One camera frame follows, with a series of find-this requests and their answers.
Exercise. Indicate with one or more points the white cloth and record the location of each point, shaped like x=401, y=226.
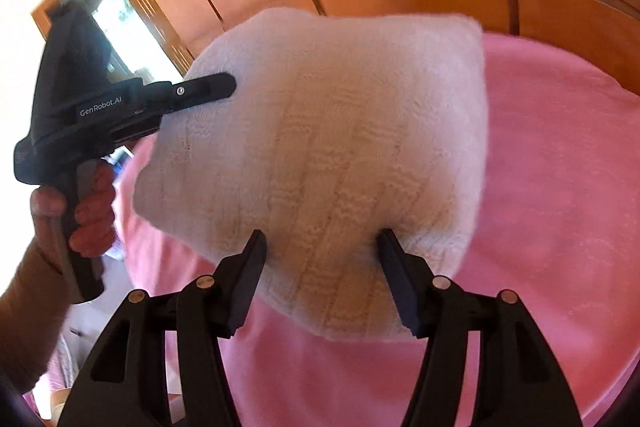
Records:
x=95, y=327

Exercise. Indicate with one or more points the person's left hand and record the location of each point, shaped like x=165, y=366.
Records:
x=92, y=212

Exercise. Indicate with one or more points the person's left forearm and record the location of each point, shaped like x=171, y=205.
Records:
x=35, y=307

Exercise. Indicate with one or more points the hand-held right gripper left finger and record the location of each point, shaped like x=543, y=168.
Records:
x=250, y=279

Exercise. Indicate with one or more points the pink blanket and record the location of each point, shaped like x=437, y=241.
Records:
x=550, y=207

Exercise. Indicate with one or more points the white knitted towel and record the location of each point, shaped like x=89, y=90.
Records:
x=340, y=132

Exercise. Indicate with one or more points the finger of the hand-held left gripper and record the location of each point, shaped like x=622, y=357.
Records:
x=200, y=89

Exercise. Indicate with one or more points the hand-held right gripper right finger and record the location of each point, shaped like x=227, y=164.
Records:
x=395, y=279

